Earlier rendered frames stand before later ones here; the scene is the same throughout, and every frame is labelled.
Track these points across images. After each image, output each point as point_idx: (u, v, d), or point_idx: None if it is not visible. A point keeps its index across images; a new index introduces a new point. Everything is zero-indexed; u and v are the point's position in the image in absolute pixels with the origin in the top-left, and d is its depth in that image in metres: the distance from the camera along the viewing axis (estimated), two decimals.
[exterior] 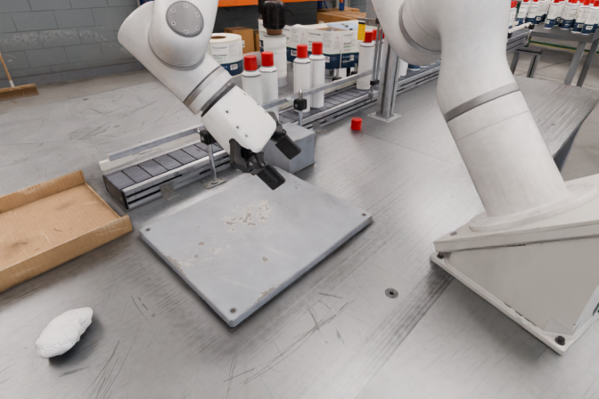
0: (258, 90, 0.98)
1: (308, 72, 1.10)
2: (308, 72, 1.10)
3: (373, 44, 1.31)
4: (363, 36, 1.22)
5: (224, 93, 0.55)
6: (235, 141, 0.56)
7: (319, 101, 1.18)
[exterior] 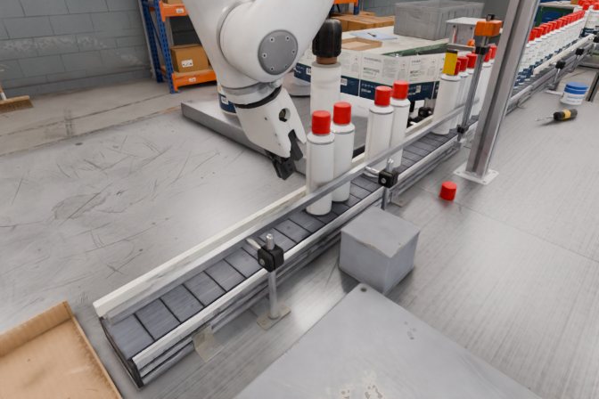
0: (330, 161, 0.66)
1: (390, 125, 0.78)
2: (389, 126, 0.78)
3: (458, 76, 1.00)
4: (453, 69, 0.91)
5: None
6: None
7: (397, 160, 0.86)
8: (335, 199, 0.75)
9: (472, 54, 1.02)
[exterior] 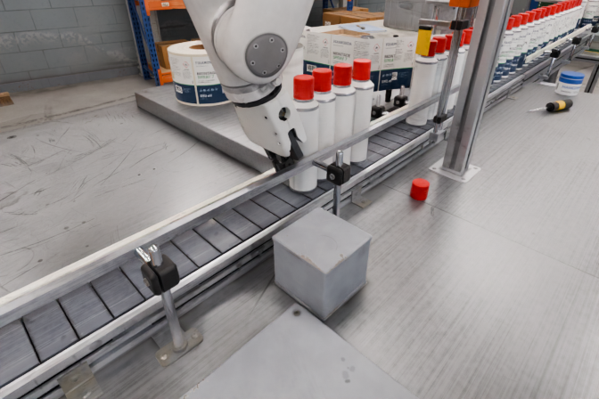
0: (315, 130, 0.60)
1: (352, 109, 0.67)
2: (351, 109, 0.67)
3: (435, 58, 0.87)
4: (427, 49, 0.78)
5: None
6: None
7: (361, 153, 0.74)
8: (318, 176, 0.69)
9: (452, 35, 0.90)
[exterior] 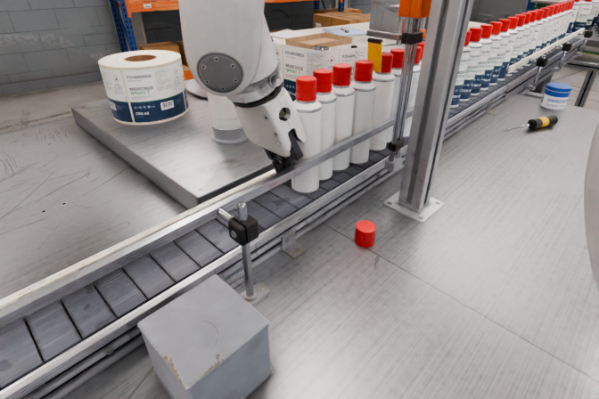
0: (315, 132, 0.60)
1: (349, 109, 0.67)
2: (348, 110, 0.67)
3: (393, 74, 0.76)
4: (379, 65, 0.67)
5: None
6: None
7: (362, 155, 0.74)
8: (323, 177, 0.69)
9: None
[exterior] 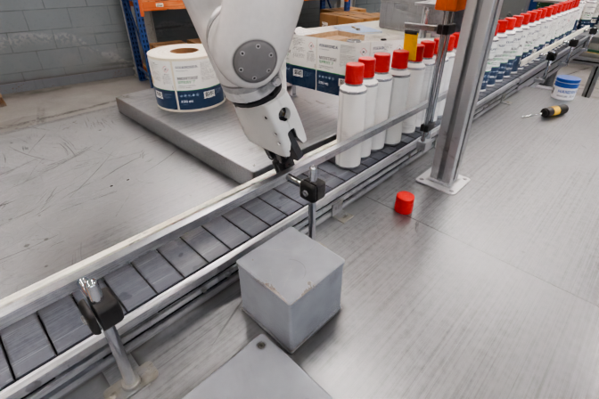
0: (361, 112, 0.68)
1: (388, 93, 0.74)
2: (387, 94, 0.74)
3: (423, 63, 0.83)
4: (414, 54, 0.75)
5: None
6: None
7: (396, 136, 0.82)
8: (363, 155, 0.77)
9: None
